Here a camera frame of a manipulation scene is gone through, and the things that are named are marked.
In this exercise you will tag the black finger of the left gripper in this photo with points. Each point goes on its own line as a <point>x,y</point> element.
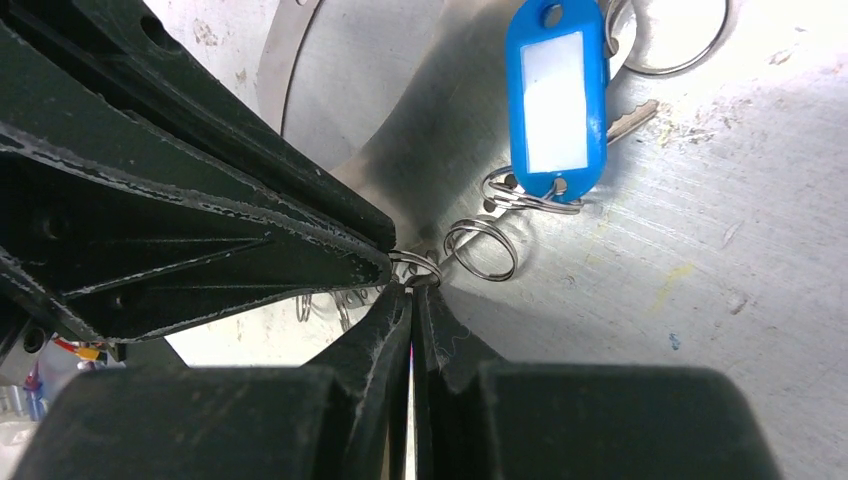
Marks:
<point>98,256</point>
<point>121,51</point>

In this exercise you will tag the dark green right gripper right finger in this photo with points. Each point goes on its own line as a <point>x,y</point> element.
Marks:
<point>480,416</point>

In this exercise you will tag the blue key tag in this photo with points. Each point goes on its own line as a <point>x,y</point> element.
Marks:
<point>556,77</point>

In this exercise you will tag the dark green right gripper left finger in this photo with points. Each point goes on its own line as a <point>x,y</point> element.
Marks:
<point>326,419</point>

